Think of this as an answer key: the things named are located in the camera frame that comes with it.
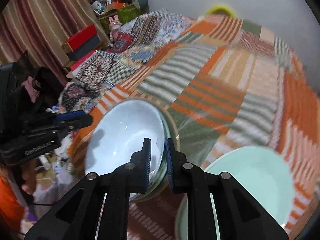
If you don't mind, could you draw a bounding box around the striped patchwork tablecloth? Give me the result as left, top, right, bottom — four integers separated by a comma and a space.
67, 14, 316, 240

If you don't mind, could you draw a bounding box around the mint green plate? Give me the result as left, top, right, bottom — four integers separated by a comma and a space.
130, 114, 171, 202

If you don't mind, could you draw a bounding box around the pink bunny toy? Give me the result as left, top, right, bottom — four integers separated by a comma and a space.
108, 15, 122, 43

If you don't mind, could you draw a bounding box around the striped red gold curtain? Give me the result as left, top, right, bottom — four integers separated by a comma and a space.
1, 0, 108, 84

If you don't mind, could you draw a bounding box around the patterned quilt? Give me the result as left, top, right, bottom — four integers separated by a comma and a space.
52, 9, 194, 113

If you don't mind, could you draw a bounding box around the mint green bowl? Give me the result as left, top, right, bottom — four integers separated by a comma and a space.
205, 146, 294, 239

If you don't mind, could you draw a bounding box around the yellow foam arch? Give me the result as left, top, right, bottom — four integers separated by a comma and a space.
205, 4, 236, 17

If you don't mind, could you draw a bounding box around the green storage box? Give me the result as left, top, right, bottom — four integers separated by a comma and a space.
98, 4, 141, 34

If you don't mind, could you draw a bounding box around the red box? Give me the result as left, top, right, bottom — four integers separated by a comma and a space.
61, 24, 97, 54

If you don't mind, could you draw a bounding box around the person's left hand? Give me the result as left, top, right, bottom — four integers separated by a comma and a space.
22, 159, 36, 195

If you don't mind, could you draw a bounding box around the white bowl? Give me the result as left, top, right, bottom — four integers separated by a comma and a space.
85, 99, 165, 182

